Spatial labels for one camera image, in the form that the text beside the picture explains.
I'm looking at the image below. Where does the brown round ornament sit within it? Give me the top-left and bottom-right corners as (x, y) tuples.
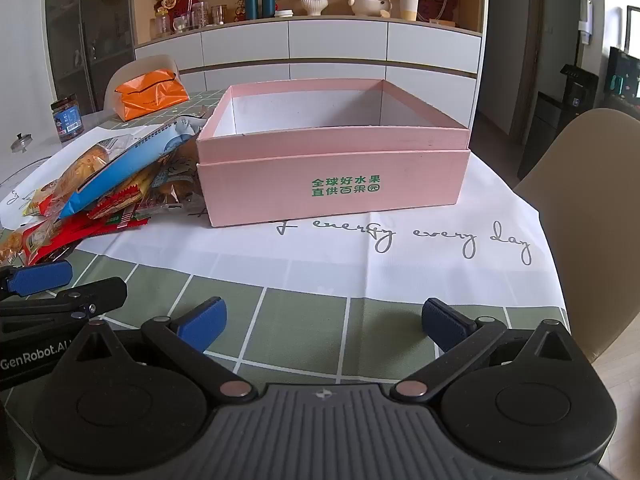
(415, 0), (458, 28)

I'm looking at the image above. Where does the clear packet of golden pastries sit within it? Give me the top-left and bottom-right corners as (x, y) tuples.
(47, 141), (133, 211)

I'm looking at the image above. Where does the dark glass display cabinet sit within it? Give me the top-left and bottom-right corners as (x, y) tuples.
(45, 0), (136, 116)

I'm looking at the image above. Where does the blue label glass jar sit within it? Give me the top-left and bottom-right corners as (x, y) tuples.
(50, 94), (84, 143)

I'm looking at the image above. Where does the red-edged orange snack packet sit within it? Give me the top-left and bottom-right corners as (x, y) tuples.
(87, 182), (153, 221)

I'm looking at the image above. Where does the red flower ornament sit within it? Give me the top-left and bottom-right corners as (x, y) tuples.
(155, 0), (198, 21)

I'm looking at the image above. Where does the glass lid with metal knob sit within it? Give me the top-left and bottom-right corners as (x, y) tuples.
(0, 131), (58, 196)

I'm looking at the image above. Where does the black screen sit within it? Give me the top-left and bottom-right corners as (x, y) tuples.
(606, 46), (640, 111)

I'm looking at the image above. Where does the orange paper bag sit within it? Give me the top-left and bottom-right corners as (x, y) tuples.
(114, 67), (190, 122)

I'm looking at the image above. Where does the pink cardboard box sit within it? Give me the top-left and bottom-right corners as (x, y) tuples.
(196, 78), (472, 228)

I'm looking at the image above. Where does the white wall intercom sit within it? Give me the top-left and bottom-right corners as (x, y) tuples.
(577, 0), (596, 43)

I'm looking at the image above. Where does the black water dispenser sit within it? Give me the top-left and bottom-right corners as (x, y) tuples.
(517, 64), (599, 181)

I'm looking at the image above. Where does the blue snack packet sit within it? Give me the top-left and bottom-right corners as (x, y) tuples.
(59, 117), (203, 219)

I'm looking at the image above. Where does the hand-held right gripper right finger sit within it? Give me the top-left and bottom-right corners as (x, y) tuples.
(390, 297), (586, 403)

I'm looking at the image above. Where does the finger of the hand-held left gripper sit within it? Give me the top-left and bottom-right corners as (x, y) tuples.
(0, 277), (129, 332)
(0, 260), (74, 297)

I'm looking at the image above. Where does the beige chair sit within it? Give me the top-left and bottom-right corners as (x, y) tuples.
(102, 55), (181, 111)
(512, 108), (640, 366)

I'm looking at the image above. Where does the red stick snack packet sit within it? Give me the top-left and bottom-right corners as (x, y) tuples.
(25, 215), (151, 263)

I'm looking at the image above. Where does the white sideboard cabinet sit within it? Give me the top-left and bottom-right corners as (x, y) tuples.
(132, 0), (488, 126)

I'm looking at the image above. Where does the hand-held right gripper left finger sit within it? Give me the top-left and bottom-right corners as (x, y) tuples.
(62, 297), (258, 403)

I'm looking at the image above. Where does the clear packet with brown bun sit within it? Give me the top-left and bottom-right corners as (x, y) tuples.
(142, 155), (208, 213)

